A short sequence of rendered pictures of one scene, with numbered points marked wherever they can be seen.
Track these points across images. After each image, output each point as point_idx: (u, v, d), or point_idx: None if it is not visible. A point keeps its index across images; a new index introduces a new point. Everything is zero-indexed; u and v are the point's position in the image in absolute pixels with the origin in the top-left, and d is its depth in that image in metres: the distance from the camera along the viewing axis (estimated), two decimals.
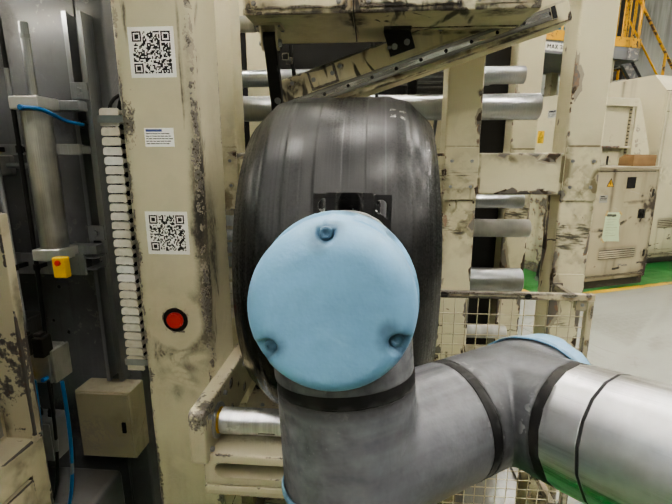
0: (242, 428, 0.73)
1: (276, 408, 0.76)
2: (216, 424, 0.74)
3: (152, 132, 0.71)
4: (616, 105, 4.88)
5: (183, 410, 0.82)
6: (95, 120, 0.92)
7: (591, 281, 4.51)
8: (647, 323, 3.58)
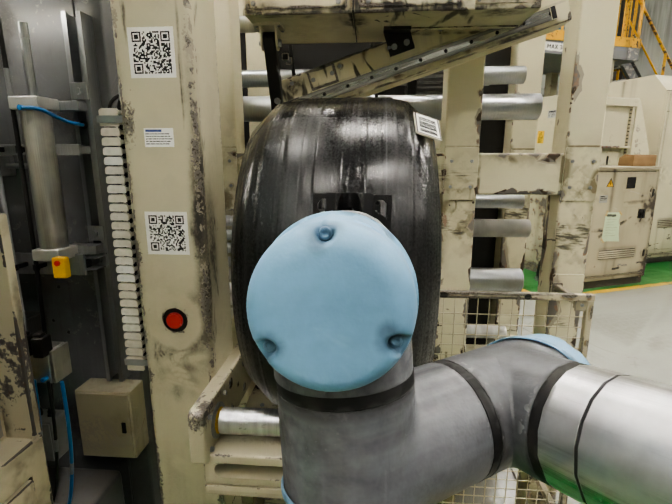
0: (248, 408, 0.77)
1: None
2: None
3: (151, 133, 0.71)
4: (616, 105, 4.88)
5: (183, 410, 0.82)
6: (95, 120, 0.92)
7: (591, 281, 4.51)
8: (647, 323, 3.58)
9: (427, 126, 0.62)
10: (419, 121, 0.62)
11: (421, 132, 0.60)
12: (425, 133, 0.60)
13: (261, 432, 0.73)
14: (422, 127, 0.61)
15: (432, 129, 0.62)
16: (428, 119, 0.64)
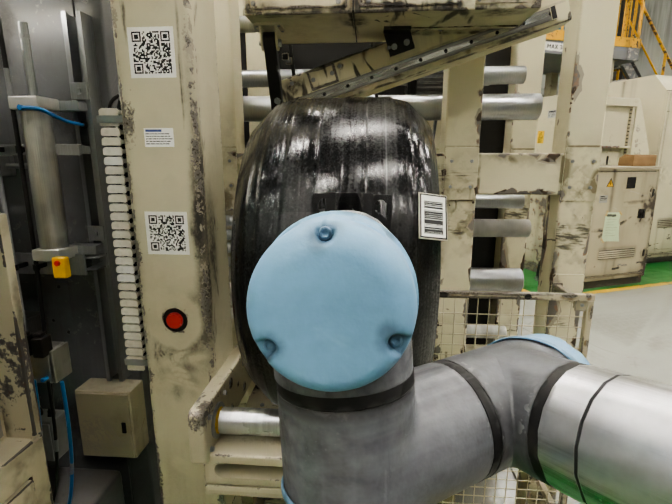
0: None
1: (272, 433, 0.73)
2: None
3: (151, 133, 0.71)
4: (616, 105, 4.88)
5: (183, 410, 0.82)
6: (95, 120, 0.92)
7: (591, 281, 4.51)
8: (647, 323, 3.58)
9: (433, 218, 0.55)
10: (424, 213, 0.55)
11: (425, 235, 0.54)
12: (429, 236, 0.54)
13: (262, 414, 0.74)
14: (426, 224, 0.54)
15: (437, 222, 0.55)
16: (435, 202, 0.55)
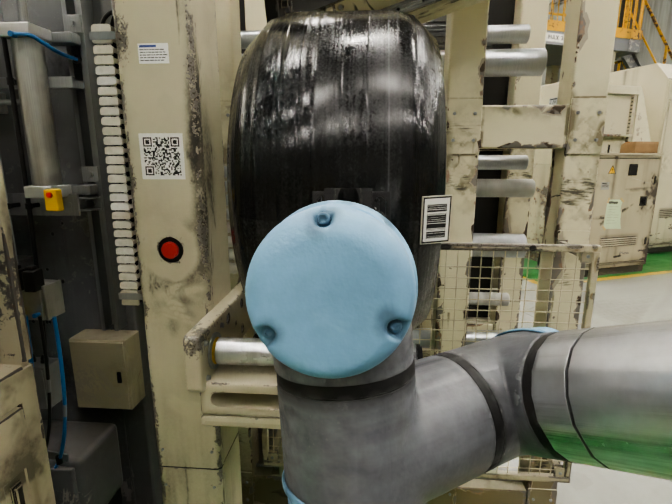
0: None
1: (270, 358, 0.70)
2: None
3: (145, 48, 0.69)
4: (618, 93, 4.86)
5: (179, 346, 0.80)
6: (89, 55, 0.90)
7: None
8: (650, 308, 3.55)
9: (436, 222, 0.53)
10: (426, 218, 0.53)
11: (426, 241, 0.54)
12: (430, 241, 0.54)
13: (261, 340, 0.72)
14: (428, 229, 0.53)
15: (440, 225, 0.54)
16: (439, 204, 0.53)
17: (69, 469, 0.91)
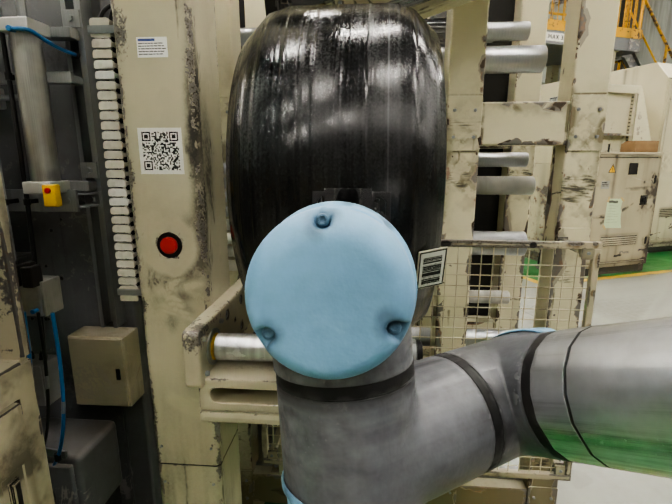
0: (243, 333, 0.73)
1: None
2: (217, 333, 0.73)
3: (144, 42, 0.68)
4: (618, 92, 4.85)
5: (178, 342, 0.79)
6: (88, 50, 0.90)
7: None
8: (650, 307, 3.55)
9: (431, 270, 0.56)
10: (422, 269, 0.56)
11: (421, 286, 0.57)
12: (425, 285, 0.58)
13: (260, 361, 0.71)
14: (423, 277, 0.57)
15: (435, 272, 0.57)
16: (435, 256, 0.55)
17: (68, 466, 0.91)
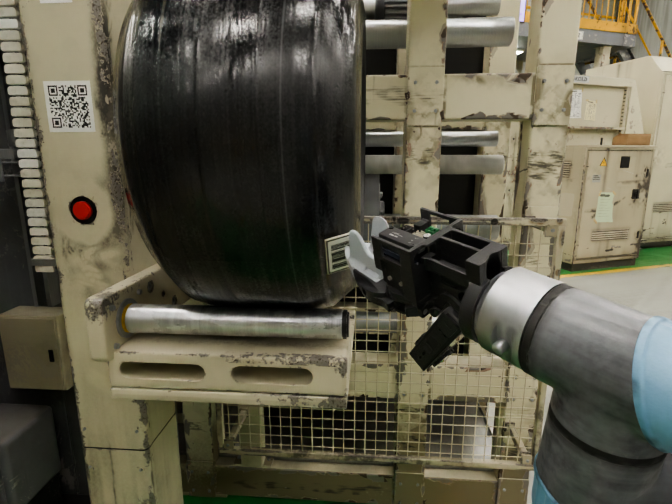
0: None
1: (184, 326, 0.65)
2: None
3: None
4: (611, 85, 4.80)
5: None
6: None
7: (584, 263, 4.43)
8: (640, 301, 3.49)
9: (341, 255, 0.54)
10: (331, 255, 0.54)
11: (333, 271, 0.56)
12: (337, 269, 0.56)
13: (175, 307, 0.66)
14: (334, 262, 0.55)
15: (346, 256, 0.55)
16: (343, 242, 0.53)
17: None
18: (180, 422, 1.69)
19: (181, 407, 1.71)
